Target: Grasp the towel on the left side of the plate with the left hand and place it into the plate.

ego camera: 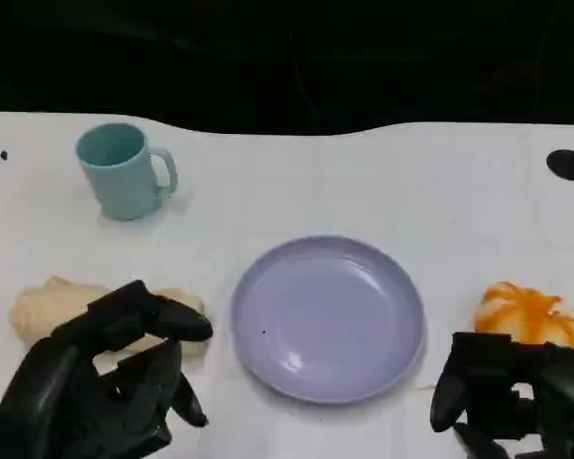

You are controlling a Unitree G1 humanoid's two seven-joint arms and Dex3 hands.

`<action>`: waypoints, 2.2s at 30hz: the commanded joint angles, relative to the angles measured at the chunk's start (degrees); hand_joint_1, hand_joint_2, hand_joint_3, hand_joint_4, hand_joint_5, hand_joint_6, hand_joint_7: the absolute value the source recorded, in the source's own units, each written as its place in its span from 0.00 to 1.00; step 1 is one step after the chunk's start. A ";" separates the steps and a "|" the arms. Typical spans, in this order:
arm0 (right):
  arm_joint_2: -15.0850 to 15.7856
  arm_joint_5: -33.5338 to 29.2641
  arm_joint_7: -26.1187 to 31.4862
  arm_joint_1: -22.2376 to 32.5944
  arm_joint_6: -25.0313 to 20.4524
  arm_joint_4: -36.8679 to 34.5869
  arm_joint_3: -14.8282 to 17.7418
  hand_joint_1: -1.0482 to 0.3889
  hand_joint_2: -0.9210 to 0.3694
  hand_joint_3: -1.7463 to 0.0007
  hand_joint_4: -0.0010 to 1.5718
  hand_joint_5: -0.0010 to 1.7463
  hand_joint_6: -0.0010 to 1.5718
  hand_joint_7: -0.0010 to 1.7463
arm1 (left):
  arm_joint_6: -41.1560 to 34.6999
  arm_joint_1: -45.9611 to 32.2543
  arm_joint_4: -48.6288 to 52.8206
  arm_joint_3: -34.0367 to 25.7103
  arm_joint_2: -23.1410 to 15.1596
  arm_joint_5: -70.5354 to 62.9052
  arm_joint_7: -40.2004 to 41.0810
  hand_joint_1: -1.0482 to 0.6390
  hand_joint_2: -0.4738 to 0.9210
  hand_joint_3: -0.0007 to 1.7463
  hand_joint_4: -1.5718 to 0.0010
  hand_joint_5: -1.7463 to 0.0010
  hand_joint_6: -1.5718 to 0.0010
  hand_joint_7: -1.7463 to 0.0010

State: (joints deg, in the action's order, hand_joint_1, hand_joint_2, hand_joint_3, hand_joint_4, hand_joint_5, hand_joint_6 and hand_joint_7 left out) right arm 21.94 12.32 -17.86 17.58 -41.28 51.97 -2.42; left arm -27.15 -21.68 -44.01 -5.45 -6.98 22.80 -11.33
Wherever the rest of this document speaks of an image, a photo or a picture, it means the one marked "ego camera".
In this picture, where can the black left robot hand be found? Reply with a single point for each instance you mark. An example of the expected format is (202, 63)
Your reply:
(52, 382)

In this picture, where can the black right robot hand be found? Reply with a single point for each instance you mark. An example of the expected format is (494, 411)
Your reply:
(564, 382)

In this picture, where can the pale beige toy bread roll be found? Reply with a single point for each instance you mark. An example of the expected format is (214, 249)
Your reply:
(48, 306)

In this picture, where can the orange striped toy bread roll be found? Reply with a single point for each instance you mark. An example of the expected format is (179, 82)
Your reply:
(531, 313)

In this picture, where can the pale green mug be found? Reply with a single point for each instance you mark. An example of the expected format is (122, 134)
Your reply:
(124, 177)

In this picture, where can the lilac plate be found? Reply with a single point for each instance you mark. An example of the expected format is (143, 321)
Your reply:
(327, 318)

